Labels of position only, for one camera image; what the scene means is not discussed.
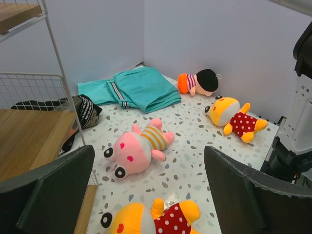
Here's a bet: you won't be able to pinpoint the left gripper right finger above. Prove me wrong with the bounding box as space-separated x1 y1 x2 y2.
204 146 312 234

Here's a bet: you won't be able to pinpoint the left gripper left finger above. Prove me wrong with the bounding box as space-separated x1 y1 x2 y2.
0 145 95 234

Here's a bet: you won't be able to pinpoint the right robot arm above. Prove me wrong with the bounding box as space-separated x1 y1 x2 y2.
261 25 312 182

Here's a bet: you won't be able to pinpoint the yellow frog plush centre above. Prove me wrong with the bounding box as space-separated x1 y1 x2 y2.
100 198 200 234

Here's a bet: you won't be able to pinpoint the yellow frog plush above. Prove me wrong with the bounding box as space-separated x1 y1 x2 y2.
100 198 200 234
204 96 268 143

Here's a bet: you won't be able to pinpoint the yellow frog plush right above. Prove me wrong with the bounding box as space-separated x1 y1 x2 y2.
204 96 268 143

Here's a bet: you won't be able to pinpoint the black printed garment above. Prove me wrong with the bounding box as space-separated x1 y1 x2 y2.
11 94 103 156

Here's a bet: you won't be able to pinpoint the pink frog plush centre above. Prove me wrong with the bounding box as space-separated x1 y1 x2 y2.
103 118 175 179

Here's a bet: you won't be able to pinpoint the teal folded cloth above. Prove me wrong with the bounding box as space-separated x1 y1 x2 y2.
78 66 181 113

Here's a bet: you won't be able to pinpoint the white wire wooden shelf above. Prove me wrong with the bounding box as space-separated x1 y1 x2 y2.
0 0 100 234

